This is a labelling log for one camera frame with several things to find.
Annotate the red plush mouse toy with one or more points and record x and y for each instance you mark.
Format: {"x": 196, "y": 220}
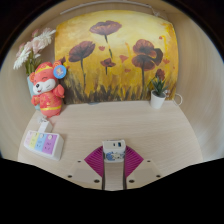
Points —
{"x": 48, "y": 96}

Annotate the plain white plug block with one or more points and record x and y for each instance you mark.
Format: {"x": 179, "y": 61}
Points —
{"x": 44, "y": 126}

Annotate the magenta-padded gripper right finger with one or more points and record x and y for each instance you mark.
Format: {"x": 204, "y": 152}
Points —
{"x": 133, "y": 160}

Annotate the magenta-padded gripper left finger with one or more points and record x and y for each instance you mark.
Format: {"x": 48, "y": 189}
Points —
{"x": 95, "y": 160}

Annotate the small potted plant white pot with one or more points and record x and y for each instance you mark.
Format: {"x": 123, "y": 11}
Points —
{"x": 157, "y": 99}

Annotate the pastel multicolour power strip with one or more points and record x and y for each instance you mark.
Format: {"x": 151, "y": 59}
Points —
{"x": 43, "y": 143}

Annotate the white light bar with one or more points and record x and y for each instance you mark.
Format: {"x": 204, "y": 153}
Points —
{"x": 76, "y": 7}

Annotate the yellow poppy painting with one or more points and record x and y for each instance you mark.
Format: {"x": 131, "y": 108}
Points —
{"x": 123, "y": 70}

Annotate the pink and white flower bouquet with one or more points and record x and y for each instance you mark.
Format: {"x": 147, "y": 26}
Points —
{"x": 33, "y": 46}

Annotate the white printed charger block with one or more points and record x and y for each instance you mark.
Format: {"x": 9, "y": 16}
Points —
{"x": 114, "y": 150}

